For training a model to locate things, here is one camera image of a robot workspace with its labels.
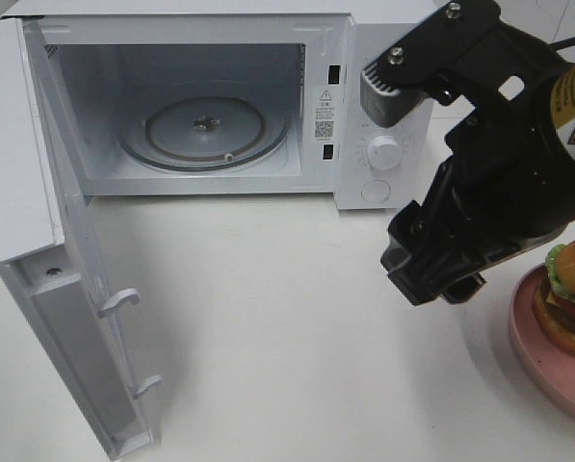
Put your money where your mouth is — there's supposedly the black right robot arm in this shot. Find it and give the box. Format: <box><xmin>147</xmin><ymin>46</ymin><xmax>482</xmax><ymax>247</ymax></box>
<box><xmin>381</xmin><ymin>64</ymin><xmax>575</xmax><ymax>305</ymax></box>

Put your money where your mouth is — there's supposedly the white microwave oven body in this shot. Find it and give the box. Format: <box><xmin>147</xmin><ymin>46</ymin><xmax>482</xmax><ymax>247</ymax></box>
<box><xmin>0</xmin><ymin>1</ymin><xmax>433</xmax><ymax>210</ymax></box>

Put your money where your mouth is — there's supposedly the white microwave door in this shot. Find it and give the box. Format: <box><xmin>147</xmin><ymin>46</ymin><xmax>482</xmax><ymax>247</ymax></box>
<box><xmin>0</xmin><ymin>18</ymin><xmax>161</xmax><ymax>460</ymax></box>

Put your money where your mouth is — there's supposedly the burger with lettuce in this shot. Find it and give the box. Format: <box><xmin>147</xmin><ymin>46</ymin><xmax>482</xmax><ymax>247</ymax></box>
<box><xmin>533</xmin><ymin>240</ymin><xmax>575</xmax><ymax>355</ymax></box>

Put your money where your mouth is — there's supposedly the pink round plate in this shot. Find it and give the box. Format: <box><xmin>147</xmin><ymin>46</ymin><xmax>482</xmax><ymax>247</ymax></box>
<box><xmin>508</xmin><ymin>266</ymin><xmax>575</xmax><ymax>419</ymax></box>

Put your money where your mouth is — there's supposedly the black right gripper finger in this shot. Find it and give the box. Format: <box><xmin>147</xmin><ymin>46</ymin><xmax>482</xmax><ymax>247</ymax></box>
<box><xmin>380</xmin><ymin>200</ymin><xmax>422</xmax><ymax>270</ymax></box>
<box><xmin>387</xmin><ymin>241</ymin><xmax>520</xmax><ymax>306</ymax></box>

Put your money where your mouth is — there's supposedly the white timer knob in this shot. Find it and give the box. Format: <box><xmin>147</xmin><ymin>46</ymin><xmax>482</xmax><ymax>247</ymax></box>
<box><xmin>367</xmin><ymin>135</ymin><xmax>403</xmax><ymax>171</ymax></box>

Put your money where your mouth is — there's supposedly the round white door button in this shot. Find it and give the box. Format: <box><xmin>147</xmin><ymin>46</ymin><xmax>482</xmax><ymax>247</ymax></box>
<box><xmin>361</xmin><ymin>179</ymin><xmax>391</xmax><ymax>204</ymax></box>

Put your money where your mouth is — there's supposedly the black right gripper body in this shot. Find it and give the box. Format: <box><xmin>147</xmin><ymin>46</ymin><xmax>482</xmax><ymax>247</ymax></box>
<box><xmin>421</xmin><ymin>110</ymin><xmax>575</xmax><ymax>250</ymax></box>

